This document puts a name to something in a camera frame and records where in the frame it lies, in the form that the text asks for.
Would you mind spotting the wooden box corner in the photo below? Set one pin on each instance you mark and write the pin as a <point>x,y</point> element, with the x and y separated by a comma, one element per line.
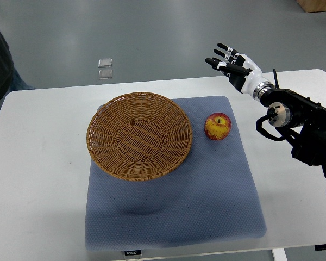
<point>312,6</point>

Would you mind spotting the black table label plate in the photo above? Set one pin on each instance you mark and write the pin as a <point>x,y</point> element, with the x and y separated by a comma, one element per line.
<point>133,253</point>

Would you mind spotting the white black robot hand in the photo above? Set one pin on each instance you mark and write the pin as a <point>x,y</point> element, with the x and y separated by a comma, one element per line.
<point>242,73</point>

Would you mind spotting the white table leg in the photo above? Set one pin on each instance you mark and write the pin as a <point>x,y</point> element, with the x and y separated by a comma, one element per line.
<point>279,254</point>

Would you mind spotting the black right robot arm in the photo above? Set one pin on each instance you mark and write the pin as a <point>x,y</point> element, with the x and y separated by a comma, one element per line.
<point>297,120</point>

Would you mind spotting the lower clear floor plate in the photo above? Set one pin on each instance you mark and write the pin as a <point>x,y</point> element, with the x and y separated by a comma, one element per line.
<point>105,74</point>

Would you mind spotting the brown wicker basket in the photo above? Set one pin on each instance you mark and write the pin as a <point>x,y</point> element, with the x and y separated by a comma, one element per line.
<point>139,136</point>

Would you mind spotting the clear floor plate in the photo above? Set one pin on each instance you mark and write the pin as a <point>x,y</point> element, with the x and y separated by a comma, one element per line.
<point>105,62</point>
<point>105,74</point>

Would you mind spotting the blue grey quilted mat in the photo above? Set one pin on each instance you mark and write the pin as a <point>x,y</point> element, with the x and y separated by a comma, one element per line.
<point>210,197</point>

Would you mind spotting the upper clear floor plate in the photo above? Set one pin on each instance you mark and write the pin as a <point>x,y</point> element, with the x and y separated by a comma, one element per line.
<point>105,62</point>

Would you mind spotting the red yellow apple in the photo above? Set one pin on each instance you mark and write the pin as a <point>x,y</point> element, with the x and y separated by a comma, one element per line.
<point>217,126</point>

